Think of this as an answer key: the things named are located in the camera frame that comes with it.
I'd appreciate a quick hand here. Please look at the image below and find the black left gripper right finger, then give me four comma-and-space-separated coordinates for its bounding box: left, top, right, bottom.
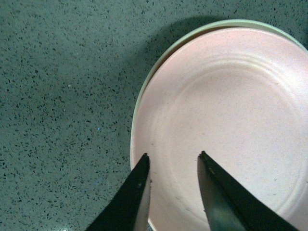
197, 151, 296, 231

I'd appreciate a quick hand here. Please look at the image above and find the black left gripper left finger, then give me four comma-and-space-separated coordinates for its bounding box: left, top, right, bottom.
86, 153, 150, 231

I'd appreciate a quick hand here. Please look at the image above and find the pink plastic plate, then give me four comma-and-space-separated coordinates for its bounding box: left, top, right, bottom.
130, 28, 308, 231

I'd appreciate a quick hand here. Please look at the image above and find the beige plastic plate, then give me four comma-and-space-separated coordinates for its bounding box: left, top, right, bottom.
129, 19, 308, 169

